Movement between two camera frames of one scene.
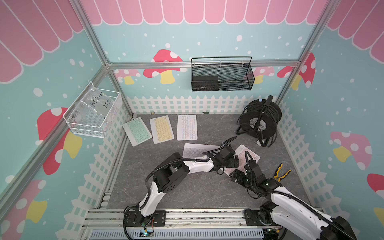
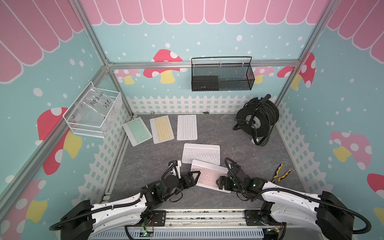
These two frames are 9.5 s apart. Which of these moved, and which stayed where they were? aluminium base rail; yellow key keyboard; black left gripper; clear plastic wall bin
Moved: black left gripper
Stayed: yellow key keyboard; aluminium base rail; clear plastic wall bin
